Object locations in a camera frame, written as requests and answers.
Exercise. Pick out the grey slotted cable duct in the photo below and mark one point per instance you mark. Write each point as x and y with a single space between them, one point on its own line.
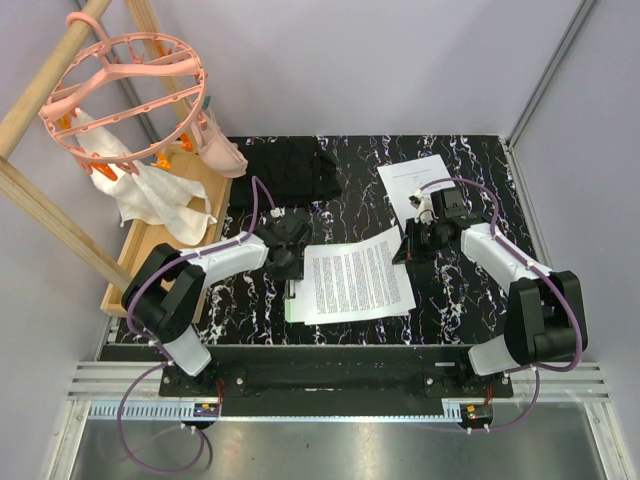
195 412

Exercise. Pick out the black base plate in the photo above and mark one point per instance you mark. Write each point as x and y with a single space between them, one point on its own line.
335 382

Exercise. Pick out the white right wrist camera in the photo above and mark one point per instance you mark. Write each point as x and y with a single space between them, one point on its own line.
423 206

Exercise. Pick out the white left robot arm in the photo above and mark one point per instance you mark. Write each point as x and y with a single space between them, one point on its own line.
163 294

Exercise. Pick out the white paper stack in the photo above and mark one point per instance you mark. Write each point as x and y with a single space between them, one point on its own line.
402 180

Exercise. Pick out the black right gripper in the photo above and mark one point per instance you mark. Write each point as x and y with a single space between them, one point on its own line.
409 251

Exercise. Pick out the aluminium corner post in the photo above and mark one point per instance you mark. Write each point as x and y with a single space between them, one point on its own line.
576 25

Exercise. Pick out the green clipboard folder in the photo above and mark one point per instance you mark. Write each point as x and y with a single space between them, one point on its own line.
323 295

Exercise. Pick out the black marble pattern mat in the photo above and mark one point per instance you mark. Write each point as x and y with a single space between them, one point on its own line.
456 302

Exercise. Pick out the black cloth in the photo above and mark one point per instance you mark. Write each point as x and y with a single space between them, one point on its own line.
297 171

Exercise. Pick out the printed white paper sheet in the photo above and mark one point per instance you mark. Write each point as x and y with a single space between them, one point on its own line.
407 301

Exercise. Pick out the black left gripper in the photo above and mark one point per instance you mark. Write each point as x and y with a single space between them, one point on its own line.
296 271

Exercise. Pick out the wooden tray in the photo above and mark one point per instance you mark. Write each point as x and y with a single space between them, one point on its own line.
142 237

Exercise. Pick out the pink bra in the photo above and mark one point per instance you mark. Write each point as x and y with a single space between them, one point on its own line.
217 151

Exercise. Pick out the pink round clothes hanger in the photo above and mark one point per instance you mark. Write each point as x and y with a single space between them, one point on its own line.
112 83

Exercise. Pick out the white towel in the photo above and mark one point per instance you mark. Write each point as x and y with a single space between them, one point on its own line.
157 197

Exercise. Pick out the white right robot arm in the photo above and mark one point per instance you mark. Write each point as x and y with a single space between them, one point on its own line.
545 323

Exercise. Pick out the wooden rack frame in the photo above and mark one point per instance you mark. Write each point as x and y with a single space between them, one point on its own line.
34 264

